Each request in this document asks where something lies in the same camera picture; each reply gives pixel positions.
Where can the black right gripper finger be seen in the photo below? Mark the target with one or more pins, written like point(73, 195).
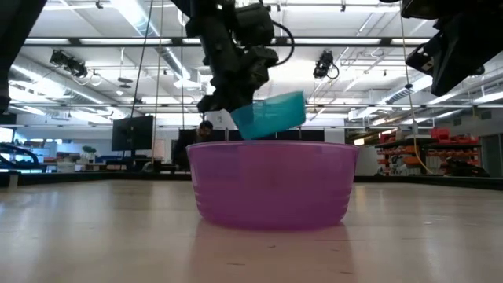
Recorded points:
point(444, 84)

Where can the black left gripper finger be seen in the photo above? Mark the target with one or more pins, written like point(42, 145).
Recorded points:
point(243, 101)
point(216, 106)

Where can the blue plastic bowl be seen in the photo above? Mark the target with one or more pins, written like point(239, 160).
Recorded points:
point(271, 116)

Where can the purple plastic bowl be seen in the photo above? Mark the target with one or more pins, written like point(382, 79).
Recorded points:
point(271, 184)

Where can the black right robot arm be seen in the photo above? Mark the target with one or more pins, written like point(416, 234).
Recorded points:
point(452, 8)

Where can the person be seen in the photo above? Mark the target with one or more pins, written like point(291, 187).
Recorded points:
point(467, 169)
point(205, 129)

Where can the black ceiling spotlight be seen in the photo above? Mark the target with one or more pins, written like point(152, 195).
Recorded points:
point(479, 71)
point(324, 65)
point(68, 63)

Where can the black overhead light beam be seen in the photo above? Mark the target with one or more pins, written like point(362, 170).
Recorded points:
point(177, 41)

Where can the black partition panel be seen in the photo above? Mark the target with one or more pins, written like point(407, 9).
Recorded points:
point(298, 135)

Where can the shelf with orange bins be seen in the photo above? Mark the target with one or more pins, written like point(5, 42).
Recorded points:
point(412, 160)

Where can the black computer monitor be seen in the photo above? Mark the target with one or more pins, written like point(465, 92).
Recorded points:
point(131, 133)

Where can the green potted plant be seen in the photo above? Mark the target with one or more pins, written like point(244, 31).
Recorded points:
point(89, 149)

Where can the silver ventilation duct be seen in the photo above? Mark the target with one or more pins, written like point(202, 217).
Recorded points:
point(416, 84)
point(39, 78)

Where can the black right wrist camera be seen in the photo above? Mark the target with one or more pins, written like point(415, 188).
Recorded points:
point(418, 59)

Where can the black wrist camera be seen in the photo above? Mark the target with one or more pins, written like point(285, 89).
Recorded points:
point(253, 23)
point(418, 59)

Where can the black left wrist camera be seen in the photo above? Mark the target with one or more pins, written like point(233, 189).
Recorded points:
point(253, 23)

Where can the black metal table frame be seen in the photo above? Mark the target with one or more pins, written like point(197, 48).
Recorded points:
point(78, 177)

